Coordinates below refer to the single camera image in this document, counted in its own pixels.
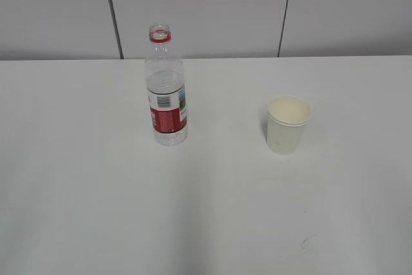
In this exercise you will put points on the clear water bottle red label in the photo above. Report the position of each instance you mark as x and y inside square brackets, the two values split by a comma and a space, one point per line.
[165, 84]

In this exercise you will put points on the white paper cup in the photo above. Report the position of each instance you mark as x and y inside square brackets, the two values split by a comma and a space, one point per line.
[288, 116]

